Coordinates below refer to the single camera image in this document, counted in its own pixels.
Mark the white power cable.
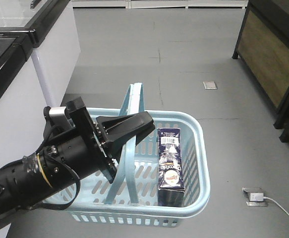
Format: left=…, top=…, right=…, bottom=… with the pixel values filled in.
left=263, top=196, right=289, bottom=233

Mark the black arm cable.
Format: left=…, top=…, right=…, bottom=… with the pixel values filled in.
left=36, top=146, right=81, bottom=210

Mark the light blue plastic basket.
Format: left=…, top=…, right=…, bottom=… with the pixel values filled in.
left=43, top=82, right=211, bottom=228

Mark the dark blue cookie box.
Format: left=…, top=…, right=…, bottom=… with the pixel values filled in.
left=157, top=127, right=185, bottom=207

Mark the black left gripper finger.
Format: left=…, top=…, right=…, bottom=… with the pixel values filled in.
left=96, top=111, right=154, bottom=144
left=111, top=131, right=155, bottom=164

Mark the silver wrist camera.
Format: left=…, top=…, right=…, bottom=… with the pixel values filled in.
left=43, top=106, right=73, bottom=130

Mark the white store shelving unit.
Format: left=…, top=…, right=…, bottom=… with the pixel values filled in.
left=72, top=0, right=248, bottom=9

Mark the open floor socket box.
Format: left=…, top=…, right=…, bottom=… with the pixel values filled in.
left=241, top=187, right=268, bottom=207

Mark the steel floor outlet plate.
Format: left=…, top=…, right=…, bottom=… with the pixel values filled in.
left=203, top=81, right=218, bottom=90

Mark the wooden black-framed display stand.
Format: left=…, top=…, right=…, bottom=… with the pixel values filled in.
left=232, top=0, right=289, bottom=129

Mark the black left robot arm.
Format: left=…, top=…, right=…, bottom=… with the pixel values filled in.
left=0, top=98, right=155, bottom=220

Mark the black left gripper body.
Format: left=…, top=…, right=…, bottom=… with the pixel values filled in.
left=40, top=98, right=116, bottom=184

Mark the far white chest freezer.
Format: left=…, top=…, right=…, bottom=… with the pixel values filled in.
left=0, top=0, right=80, bottom=107

